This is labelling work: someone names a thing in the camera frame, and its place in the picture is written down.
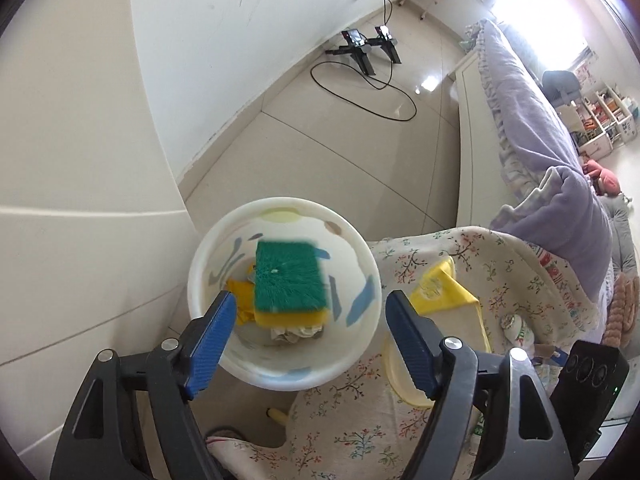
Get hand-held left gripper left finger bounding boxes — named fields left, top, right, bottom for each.
left=50, top=290, right=238, bottom=480

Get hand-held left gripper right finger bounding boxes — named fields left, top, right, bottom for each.
left=385, top=290, right=576, bottom=480

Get pale yellow plastic lid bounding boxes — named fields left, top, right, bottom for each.
left=382, top=332, right=441, bottom=408

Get blue white carton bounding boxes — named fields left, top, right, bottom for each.
left=532, top=344, right=566, bottom=366

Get yellow packet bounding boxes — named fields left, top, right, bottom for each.
left=410, top=257, right=493, bottom=351

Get small white bottle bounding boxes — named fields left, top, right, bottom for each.
left=500, top=312, right=536, bottom=351

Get green yellow sponge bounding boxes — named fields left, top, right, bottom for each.
left=252, top=240, right=331, bottom=328

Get white blue patterned bin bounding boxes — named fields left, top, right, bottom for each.
left=186, top=196, right=382, bottom=391

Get yellow wrapper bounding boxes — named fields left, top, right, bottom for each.
left=225, top=280, right=258, bottom=326

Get crumpled white paper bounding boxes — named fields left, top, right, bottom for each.
left=270, top=325, right=323, bottom=346

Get floral tablecloth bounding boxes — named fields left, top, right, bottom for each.
left=207, top=225, right=616, bottom=480

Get dark slipper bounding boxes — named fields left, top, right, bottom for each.
left=205, top=426, right=246, bottom=443

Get brown plush cushion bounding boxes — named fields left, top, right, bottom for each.
left=602, top=275, right=640, bottom=348

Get grey cushion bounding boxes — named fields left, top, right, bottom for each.
left=600, top=195, right=640, bottom=276

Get pink plush toy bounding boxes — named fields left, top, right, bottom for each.
left=582, top=159, right=623, bottom=196

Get white door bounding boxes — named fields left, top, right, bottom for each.
left=0, top=0, right=201, bottom=480

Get purple blanket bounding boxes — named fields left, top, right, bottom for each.
left=472, top=19, right=613, bottom=311

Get white shelf with items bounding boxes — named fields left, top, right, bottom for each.
left=565, top=85, right=640, bottom=158

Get office chair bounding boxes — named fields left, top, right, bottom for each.
left=542, top=70, right=583, bottom=108

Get black device with screen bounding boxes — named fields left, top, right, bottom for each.
left=372, top=24, right=403, bottom=66
left=325, top=30, right=381, bottom=77

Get bright window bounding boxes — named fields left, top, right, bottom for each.
left=482, top=0, right=601, bottom=66

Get white bed frame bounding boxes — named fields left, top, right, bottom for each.
left=455, top=52, right=506, bottom=233

